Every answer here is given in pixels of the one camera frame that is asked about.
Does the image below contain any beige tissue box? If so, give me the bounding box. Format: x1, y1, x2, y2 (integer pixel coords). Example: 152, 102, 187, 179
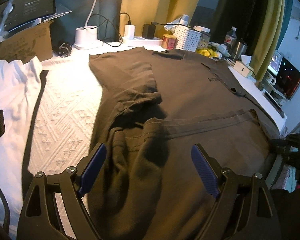
233, 61, 253, 77

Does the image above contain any white charger plug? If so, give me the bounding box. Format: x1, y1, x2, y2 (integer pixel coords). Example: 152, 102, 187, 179
124, 22, 135, 40

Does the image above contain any clear snack jar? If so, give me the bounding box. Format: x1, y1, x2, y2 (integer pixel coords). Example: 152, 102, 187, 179
193, 25, 210, 50

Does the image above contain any yellow snack bag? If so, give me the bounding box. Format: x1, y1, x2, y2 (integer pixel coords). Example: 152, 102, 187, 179
196, 48, 221, 59

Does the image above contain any small monitor screen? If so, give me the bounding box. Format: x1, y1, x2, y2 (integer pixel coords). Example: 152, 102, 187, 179
268, 50, 300, 100

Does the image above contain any dark brown t-shirt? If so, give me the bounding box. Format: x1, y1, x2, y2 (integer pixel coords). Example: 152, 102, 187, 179
88, 48, 280, 239

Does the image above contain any red round tin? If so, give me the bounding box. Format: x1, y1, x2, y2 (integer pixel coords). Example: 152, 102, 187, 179
161, 34, 177, 50

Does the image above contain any steel cup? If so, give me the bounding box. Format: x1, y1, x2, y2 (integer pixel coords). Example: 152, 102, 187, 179
231, 40, 248, 60

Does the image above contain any black necktie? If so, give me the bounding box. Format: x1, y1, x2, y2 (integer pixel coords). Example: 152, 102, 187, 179
21, 69, 49, 199

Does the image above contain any black coiled cable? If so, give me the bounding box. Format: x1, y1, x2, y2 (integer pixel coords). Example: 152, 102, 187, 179
52, 41, 73, 57

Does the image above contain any olive green curtain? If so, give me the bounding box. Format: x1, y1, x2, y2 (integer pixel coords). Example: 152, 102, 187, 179
250, 0, 285, 81

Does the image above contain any white perforated basket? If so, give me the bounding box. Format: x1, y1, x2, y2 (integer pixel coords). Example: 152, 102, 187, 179
173, 25, 201, 52

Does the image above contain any white shirt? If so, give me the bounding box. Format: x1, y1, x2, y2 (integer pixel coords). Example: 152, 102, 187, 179
0, 57, 43, 239

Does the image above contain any plastic water bottle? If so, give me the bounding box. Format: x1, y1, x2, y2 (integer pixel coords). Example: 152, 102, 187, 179
224, 27, 237, 49

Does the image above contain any white power strip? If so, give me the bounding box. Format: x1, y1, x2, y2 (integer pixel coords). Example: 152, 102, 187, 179
122, 36, 162, 47

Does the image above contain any white desk lamp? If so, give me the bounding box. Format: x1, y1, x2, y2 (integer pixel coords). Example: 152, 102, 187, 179
73, 0, 136, 51

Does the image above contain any cardboard box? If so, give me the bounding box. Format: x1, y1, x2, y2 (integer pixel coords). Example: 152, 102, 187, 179
0, 21, 53, 63

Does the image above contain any black power adapter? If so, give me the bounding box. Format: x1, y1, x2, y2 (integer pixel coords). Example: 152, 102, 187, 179
141, 24, 155, 40

